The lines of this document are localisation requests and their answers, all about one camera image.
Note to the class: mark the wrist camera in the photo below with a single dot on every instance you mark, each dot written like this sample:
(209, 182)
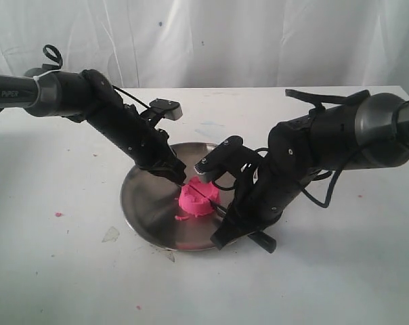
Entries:
(213, 165)
(168, 109)

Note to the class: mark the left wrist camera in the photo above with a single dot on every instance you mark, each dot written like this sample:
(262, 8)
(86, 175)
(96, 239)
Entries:
(168, 109)

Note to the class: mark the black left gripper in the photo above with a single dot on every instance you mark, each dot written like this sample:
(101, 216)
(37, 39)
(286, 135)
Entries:
(151, 152)

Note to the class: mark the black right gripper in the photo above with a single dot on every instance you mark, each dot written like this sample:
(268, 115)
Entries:
(237, 221)

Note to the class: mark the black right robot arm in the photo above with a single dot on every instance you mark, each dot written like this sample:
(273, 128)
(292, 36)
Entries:
(361, 131)

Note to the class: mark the pink dough strip crumb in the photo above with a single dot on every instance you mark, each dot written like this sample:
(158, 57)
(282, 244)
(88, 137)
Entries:
(182, 217)

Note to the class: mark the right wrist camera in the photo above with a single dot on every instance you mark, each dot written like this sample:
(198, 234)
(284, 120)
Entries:
(213, 165)

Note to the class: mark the black knife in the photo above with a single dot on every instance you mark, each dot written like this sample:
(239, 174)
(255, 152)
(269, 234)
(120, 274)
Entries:
(265, 241)

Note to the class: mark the pink clay lump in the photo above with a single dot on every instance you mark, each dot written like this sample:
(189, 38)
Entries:
(195, 197)

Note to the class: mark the round stainless steel plate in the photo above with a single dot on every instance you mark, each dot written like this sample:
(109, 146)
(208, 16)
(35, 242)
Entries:
(150, 204)

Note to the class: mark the white backdrop curtain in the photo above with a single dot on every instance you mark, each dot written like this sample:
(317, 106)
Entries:
(214, 43)

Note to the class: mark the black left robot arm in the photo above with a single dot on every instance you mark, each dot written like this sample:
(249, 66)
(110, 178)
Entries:
(88, 96)

